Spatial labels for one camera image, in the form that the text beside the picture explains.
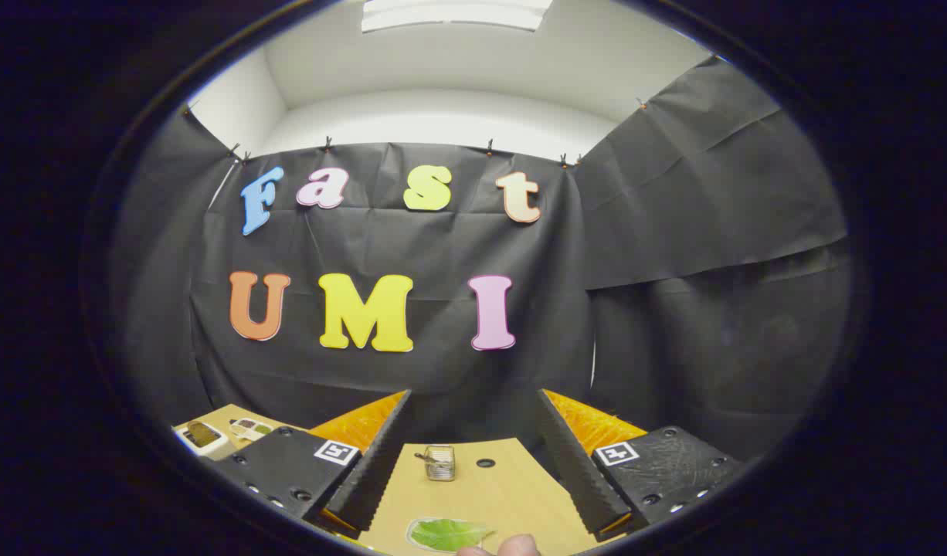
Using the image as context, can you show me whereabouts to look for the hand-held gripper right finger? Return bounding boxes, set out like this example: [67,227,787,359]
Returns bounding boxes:
[537,388,745,541]

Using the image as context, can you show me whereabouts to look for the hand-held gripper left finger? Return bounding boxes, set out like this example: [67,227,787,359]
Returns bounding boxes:
[211,390,412,541]

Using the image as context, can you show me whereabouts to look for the green lettuce leaf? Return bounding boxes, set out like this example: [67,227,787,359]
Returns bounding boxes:
[410,519,496,553]

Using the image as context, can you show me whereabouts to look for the white divided seasoning tray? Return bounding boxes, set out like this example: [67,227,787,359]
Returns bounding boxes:
[229,417,275,442]

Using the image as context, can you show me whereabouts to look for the white toaster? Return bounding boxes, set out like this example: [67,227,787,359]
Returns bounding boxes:
[174,421,229,458]

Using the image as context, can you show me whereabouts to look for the black backdrop cloth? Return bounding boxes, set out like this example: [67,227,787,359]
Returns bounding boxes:
[110,56,853,464]

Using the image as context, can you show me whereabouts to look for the ceiling light panel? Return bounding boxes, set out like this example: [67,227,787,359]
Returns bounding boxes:
[361,0,553,33]

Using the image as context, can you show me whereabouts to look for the metal wire utensil holder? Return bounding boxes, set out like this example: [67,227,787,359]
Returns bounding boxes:
[414,445,457,483]

